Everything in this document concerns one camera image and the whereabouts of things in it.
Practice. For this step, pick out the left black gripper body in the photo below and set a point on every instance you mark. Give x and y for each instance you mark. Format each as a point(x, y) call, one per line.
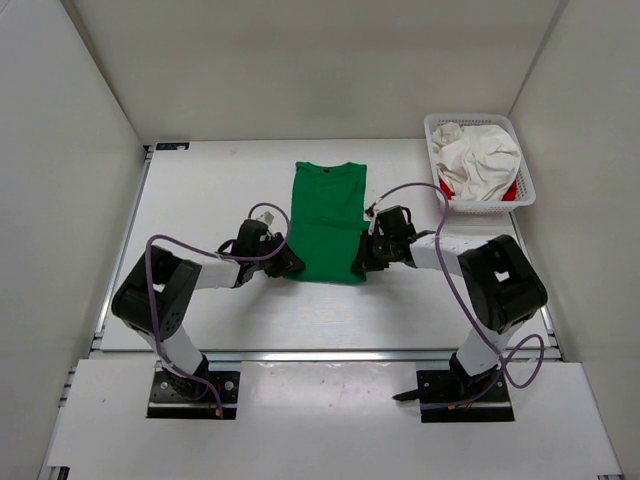
point(270, 243)

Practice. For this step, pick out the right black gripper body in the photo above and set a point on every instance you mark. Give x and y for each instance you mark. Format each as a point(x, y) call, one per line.
point(385, 245)

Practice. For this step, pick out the green polo shirt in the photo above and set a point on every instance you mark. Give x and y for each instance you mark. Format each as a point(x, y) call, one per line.
point(327, 219)

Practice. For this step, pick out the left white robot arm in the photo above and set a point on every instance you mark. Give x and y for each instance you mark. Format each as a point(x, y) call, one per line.
point(154, 297)

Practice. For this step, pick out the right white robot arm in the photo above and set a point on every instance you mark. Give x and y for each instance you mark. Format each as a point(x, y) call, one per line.
point(493, 282)

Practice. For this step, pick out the white t shirt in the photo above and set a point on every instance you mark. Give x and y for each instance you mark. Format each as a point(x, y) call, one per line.
point(478, 162)

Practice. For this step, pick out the white plastic basket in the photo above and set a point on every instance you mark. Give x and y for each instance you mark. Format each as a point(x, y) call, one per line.
point(525, 191)

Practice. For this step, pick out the red t shirt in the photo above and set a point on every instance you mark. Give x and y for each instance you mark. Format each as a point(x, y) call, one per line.
point(509, 195)

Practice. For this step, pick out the blue label sticker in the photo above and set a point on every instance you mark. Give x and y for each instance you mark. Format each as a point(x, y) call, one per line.
point(172, 146)

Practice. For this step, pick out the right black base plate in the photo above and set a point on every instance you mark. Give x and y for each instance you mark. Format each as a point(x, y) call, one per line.
point(443, 401)

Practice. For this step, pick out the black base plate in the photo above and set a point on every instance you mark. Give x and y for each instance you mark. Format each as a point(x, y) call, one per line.
point(173, 397)
point(443, 401)

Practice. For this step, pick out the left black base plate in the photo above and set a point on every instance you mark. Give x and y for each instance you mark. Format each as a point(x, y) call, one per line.
point(173, 397)

